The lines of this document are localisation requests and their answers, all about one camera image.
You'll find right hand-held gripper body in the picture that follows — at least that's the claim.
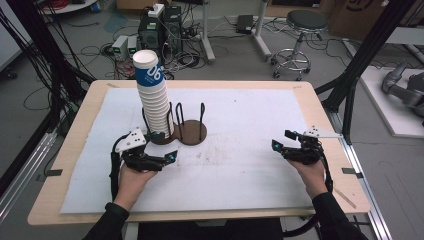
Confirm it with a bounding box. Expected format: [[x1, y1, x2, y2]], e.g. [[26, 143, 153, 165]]
[[282, 125, 344, 166]]

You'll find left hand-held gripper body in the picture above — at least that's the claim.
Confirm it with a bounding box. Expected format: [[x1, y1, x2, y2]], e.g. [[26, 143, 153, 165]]
[[114, 127, 167, 173]]

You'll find stack of white paper cups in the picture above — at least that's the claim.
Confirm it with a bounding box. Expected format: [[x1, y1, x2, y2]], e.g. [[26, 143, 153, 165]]
[[136, 79, 175, 140]]

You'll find brown cup holder wire rack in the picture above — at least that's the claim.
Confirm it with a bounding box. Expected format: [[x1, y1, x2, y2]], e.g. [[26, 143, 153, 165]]
[[141, 101, 208, 147]]

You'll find person's right hand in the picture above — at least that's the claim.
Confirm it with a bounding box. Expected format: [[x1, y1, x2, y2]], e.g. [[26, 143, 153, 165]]
[[286, 159, 330, 201]]

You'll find person's left hand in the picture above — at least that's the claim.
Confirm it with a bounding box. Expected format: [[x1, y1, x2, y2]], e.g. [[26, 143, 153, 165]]
[[112, 164, 158, 212]]

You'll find brown tape strip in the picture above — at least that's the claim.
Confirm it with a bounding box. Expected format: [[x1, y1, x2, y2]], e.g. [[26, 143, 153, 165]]
[[332, 187, 358, 210]]

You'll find white foam mat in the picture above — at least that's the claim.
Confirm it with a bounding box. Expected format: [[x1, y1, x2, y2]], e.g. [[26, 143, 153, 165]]
[[59, 87, 337, 215]]

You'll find white platform board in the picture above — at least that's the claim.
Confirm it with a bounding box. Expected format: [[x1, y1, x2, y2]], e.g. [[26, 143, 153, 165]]
[[359, 64, 424, 140]]

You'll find grey power supply box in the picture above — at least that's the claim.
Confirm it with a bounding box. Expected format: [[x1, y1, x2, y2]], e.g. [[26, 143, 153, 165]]
[[111, 34, 130, 62], [127, 35, 140, 56]]

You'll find black computer tower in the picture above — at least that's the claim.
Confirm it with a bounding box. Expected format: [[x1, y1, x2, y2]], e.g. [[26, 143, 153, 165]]
[[137, 13, 165, 58], [162, 5, 184, 55]]

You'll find white metal desk leg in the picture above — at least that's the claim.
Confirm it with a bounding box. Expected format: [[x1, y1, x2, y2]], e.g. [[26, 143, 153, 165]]
[[252, 0, 273, 62], [199, 0, 217, 65]]

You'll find black round stool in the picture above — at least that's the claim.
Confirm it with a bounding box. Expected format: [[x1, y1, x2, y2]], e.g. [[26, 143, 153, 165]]
[[270, 9, 330, 82]]

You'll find black box on floor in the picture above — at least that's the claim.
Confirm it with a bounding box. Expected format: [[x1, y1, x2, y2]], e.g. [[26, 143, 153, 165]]
[[235, 14, 255, 35]]

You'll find white power strip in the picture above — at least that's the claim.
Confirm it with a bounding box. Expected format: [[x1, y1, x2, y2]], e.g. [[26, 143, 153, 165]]
[[147, 3, 166, 19]]

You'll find brown cardboard box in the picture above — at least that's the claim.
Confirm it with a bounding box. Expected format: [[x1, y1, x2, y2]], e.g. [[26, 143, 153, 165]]
[[327, 0, 418, 42]]

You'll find white round table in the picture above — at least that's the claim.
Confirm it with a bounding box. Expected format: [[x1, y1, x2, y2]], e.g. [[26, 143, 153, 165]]
[[39, 0, 98, 15]]

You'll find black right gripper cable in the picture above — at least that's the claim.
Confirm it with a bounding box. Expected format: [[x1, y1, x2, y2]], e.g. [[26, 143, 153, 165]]
[[282, 143, 335, 238]]

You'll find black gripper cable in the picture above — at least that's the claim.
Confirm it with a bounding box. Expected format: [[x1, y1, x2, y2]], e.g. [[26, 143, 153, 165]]
[[282, 143, 335, 238], [109, 132, 132, 202]]

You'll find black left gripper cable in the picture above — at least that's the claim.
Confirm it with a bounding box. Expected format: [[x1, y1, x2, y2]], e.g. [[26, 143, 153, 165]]
[[109, 132, 132, 202]]

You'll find aluminium rail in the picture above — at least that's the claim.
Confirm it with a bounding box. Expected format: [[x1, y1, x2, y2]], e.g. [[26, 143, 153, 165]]
[[327, 109, 395, 240], [0, 129, 58, 222]]

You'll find tangle of floor cables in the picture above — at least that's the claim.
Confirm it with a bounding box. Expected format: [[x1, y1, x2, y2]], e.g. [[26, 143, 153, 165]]
[[76, 6, 241, 81]]

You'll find black frame post with cables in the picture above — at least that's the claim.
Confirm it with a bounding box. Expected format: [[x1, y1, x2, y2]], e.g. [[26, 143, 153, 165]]
[[0, 0, 97, 135]]

